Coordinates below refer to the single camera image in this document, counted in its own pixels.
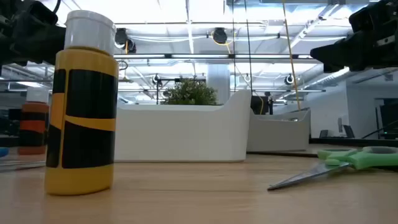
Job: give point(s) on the orange paint bottle white cap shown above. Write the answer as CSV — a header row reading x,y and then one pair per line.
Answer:
x,y
32,124

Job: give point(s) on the small green potted plant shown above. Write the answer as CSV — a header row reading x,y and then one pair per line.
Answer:
x,y
189,93

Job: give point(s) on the white plastic bin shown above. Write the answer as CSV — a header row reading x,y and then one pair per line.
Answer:
x,y
180,133

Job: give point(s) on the thin black paintbrush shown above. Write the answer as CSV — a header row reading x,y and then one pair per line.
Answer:
x,y
280,154

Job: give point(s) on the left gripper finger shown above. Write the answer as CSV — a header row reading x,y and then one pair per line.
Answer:
x,y
46,43

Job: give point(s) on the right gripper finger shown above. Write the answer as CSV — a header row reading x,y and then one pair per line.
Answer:
x,y
348,53

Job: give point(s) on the white building column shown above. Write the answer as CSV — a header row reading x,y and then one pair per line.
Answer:
x,y
219,84

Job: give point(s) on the grey plastic bin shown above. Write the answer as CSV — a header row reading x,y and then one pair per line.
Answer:
x,y
276,133

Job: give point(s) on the dark open laptop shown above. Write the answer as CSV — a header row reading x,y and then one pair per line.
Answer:
x,y
348,132

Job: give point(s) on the small black monitor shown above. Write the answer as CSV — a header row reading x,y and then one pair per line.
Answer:
x,y
14,114

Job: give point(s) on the yellow paint bottle white cap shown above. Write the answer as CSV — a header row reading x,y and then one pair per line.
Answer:
x,y
84,140

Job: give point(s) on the large black monitor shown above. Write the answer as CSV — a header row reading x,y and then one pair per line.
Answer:
x,y
388,118

